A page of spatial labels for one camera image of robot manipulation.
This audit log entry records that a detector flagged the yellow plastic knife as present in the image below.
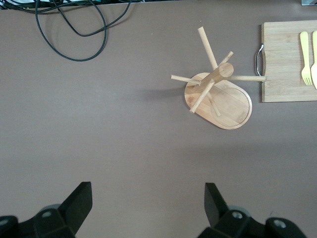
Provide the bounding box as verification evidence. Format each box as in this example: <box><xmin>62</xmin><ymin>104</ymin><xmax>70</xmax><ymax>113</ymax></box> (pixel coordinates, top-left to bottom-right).
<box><xmin>311</xmin><ymin>30</ymin><xmax>317</xmax><ymax>90</ymax></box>

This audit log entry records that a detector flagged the brown table cover sheet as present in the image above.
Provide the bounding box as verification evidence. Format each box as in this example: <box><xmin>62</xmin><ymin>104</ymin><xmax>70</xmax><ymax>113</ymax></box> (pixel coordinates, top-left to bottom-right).
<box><xmin>0</xmin><ymin>0</ymin><xmax>317</xmax><ymax>238</ymax></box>

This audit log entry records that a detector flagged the short looped black cable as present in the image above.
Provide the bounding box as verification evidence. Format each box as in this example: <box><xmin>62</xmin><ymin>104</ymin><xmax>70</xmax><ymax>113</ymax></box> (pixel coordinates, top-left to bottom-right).
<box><xmin>56</xmin><ymin>0</ymin><xmax>132</xmax><ymax>37</ymax></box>

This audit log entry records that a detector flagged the bamboo cutting board with handle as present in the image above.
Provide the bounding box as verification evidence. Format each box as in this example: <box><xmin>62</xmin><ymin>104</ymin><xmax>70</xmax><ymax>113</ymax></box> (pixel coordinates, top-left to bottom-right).
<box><xmin>255</xmin><ymin>19</ymin><xmax>317</xmax><ymax>103</ymax></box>

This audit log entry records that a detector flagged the long looped black cable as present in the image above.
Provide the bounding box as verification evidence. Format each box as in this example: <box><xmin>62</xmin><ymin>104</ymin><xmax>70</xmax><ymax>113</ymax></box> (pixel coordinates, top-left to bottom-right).
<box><xmin>34</xmin><ymin>0</ymin><xmax>107</xmax><ymax>61</ymax></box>

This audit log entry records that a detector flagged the yellow plastic fork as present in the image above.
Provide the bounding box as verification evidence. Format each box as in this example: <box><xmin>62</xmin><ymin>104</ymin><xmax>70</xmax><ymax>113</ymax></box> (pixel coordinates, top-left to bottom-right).
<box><xmin>299</xmin><ymin>31</ymin><xmax>313</xmax><ymax>86</ymax></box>

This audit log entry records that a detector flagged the black cable bundle along rail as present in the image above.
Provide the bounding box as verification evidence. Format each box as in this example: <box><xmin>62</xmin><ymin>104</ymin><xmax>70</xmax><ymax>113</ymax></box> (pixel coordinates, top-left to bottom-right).
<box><xmin>0</xmin><ymin>0</ymin><xmax>144</xmax><ymax>10</ymax></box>

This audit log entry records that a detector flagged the wooden mug tree stand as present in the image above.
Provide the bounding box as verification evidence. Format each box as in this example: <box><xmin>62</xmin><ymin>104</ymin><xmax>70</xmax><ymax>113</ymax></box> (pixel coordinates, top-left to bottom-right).
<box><xmin>170</xmin><ymin>26</ymin><xmax>267</xmax><ymax>130</ymax></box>

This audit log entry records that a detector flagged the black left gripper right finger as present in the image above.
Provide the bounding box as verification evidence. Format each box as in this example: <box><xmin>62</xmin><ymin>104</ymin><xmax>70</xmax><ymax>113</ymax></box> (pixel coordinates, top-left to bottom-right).
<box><xmin>198</xmin><ymin>182</ymin><xmax>267</xmax><ymax>238</ymax></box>

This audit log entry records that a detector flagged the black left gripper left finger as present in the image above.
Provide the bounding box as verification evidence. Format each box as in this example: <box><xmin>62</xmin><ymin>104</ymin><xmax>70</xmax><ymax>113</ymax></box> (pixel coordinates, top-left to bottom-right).
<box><xmin>31</xmin><ymin>181</ymin><xmax>93</xmax><ymax>238</ymax></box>

